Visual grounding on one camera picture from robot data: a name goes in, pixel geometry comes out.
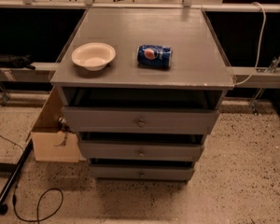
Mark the grey drawer cabinet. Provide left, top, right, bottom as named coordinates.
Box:
left=51, top=10, right=232, bottom=169

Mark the grey top drawer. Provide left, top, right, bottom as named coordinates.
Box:
left=63, top=106, right=218, bottom=134

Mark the grey drawer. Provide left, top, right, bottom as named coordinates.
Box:
left=91, top=165, right=194, bottom=181
left=79, top=141, right=204, bottom=161
left=63, top=106, right=218, bottom=134

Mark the grey middle drawer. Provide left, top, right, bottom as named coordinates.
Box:
left=79, top=141, right=204, bottom=161

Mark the grey bottom drawer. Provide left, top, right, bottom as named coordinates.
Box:
left=91, top=165, right=194, bottom=181

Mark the blue pepsi can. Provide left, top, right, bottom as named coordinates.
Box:
left=137, top=45, right=172, bottom=68

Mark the white paper bowl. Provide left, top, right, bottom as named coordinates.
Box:
left=71, top=43, right=116, bottom=71

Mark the cardboard box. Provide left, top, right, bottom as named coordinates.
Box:
left=31, top=88, right=83, bottom=163

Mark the black metal bar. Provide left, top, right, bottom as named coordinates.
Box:
left=0, top=140, right=33, bottom=216

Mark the metal guard rail frame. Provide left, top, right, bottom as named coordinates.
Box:
left=0, top=0, right=280, bottom=116

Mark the black cloth on rail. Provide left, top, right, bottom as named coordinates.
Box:
left=0, top=54, right=35, bottom=70

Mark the white cable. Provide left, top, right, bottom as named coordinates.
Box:
left=234, top=1, right=268, bottom=86

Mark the black floor cable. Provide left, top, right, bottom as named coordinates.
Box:
left=0, top=124, right=64, bottom=224

